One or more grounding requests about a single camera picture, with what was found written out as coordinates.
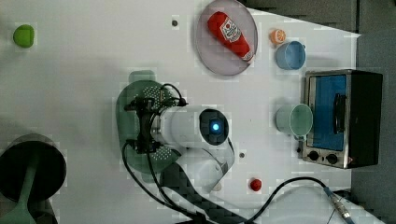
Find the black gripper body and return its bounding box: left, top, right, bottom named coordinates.
left=124, top=97, right=161, bottom=154

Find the blue cup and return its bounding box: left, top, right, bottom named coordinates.
left=276, top=41, right=306, bottom=70

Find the red apple toy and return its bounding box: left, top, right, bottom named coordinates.
left=249, top=178, right=262, bottom=191

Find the black cylinder container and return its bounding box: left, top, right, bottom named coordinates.
left=0, top=133, right=66, bottom=202
left=28, top=199, right=58, bottom=224

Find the lime green toy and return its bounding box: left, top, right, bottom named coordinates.
left=13, top=24, right=35, bottom=49

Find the red ketchup bottle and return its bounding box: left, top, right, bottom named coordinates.
left=206, top=11, right=254, bottom=63

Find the black toaster oven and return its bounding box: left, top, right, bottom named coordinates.
left=302, top=69, right=383, bottom=169

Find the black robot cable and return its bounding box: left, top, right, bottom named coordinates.
left=120, top=83, right=356, bottom=224

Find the mint green cup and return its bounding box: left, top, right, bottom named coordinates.
left=276, top=104, right=313, bottom=137

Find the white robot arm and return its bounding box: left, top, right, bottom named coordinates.
left=117, top=96, right=242, bottom=224

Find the orange slice toy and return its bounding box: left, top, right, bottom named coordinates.
left=270, top=29, right=286, bottom=45

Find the green spatula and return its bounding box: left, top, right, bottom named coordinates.
left=0, top=156, right=38, bottom=224

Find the mint green strainer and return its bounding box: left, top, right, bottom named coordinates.
left=116, top=70, right=180, bottom=183

